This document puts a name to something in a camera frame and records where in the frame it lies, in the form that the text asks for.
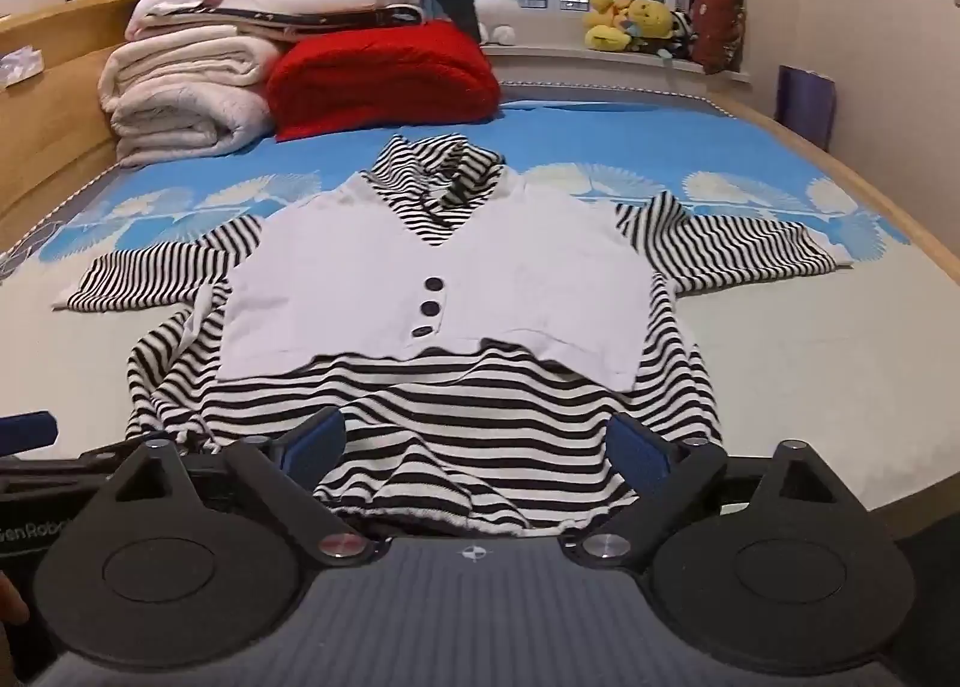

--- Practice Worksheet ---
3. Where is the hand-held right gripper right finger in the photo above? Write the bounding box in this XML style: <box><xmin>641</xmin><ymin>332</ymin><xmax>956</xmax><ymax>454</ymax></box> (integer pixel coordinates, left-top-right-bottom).
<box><xmin>574</xmin><ymin>413</ymin><xmax>846</xmax><ymax>572</ymax></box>

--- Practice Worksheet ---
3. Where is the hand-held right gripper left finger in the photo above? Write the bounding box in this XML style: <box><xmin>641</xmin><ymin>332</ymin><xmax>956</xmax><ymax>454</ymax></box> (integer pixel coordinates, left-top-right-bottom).
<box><xmin>94</xmin><ymin>408</ymin><xmax>372</xmax><ymax>568</ymax></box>

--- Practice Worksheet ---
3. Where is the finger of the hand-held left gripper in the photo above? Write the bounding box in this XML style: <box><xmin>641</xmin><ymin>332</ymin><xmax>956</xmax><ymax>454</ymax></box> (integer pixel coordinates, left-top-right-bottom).
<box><xmin>0</xmin><ymin>412</ymin><xmax>59</xmax><ymax>452</ymax></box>

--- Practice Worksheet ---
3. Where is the striped shirt with white vest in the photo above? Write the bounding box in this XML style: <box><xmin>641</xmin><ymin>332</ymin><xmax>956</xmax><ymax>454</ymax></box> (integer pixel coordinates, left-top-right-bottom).
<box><xmin>52</xmin><ymin>132</ymin><xmax>856</xmax><ymax>538</ymax></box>

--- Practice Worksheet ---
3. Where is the person's left hand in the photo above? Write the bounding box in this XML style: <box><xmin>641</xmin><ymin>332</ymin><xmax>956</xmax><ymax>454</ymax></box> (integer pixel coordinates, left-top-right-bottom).
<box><xmin>0</xmin><ymin>571</ymin><xmax>31</xmax><ymax>628</ymax></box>

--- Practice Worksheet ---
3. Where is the white fluffy folded blanket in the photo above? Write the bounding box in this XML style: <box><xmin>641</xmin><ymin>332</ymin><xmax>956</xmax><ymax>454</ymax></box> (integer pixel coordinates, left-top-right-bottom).
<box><xmin>111</xmin><ymin>87</ymin><xmax>277</xmax><ymax>169</ymax></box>

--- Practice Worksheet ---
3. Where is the tissue pack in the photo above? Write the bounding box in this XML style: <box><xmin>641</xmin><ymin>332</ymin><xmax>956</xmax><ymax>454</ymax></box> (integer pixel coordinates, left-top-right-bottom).
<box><xmin>0</xmin><ymin>46</ymin><xmax>47</xmax><ymax>88</ymax></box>

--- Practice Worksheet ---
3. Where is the red folded blanket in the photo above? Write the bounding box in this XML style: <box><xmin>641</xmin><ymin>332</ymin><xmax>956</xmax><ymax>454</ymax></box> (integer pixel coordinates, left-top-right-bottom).
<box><xmin>266</xmin><ymin>19</ymin><xmax>502</xmax><ymax>142</ymax></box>

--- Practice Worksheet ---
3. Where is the purple board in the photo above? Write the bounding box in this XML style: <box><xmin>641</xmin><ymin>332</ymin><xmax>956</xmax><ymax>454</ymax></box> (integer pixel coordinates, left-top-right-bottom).
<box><xmin>776</xmin><ymin>64</ymin><xmax>838</xmax><ymax>152</ymax></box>

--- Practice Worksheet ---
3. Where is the cream folded blanket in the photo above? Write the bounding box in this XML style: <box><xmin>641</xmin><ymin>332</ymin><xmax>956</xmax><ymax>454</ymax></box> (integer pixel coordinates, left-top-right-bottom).
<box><xmin>97</xmin><ymin>27</ymin><xmax>284</xmax><ymax>114</ymax></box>

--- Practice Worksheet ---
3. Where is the black white striped plush toy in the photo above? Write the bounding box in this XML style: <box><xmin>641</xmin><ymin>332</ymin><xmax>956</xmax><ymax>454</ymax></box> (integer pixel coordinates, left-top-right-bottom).
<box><xmin>666</xmin><ymin>8</ymin><xmax>700</xmax><ymax>59</ymax></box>

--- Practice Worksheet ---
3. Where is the yellow round plush toy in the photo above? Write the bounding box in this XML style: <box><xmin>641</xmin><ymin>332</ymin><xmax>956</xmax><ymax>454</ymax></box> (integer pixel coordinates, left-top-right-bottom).
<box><xmin>626</xmin><ymin>0</ymin><xmax>677</xmax><ymax>49</ymax></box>

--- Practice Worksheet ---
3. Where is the dark red cushion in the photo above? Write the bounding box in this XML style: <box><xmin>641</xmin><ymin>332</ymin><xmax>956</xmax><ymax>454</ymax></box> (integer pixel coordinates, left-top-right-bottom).
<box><xmin>690</xmin><ymin>0</ymin><xmax>746</xmax><ymax>75</ymax></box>

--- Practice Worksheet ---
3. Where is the yellow duck plush toy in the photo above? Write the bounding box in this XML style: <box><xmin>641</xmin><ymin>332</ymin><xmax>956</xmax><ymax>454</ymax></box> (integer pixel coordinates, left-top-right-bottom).
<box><xmin>583</xmin><ymin>0</ymin><xmax>635</xmax><ymax>53</ymax></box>

